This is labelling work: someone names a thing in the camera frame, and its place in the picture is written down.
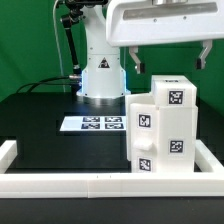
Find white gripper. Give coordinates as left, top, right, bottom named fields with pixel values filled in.
left=106, top=0, right=224, bottom=74

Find white cabinet body box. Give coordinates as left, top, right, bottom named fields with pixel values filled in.
left=125, top=94, right=198, bottom=173

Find white cabinet top block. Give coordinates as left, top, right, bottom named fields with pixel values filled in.
left=151, top=75, right=197, bottom=107

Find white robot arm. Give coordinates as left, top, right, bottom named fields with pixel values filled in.
left=79, top=0, right=224, bottom=102

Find white marker tag sheet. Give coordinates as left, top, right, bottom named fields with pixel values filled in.
left=60, top=116, right=126, bottom=132

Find grey thin cable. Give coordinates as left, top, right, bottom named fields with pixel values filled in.
left=52, top=0, right=67, bottom=94

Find white U-shaped frame fence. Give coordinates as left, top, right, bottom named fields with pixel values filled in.
left=0, top=140, right=224, bottom=198

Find black cable bundle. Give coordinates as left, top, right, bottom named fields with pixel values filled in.
left=15, top=75, right=83, bottom=94

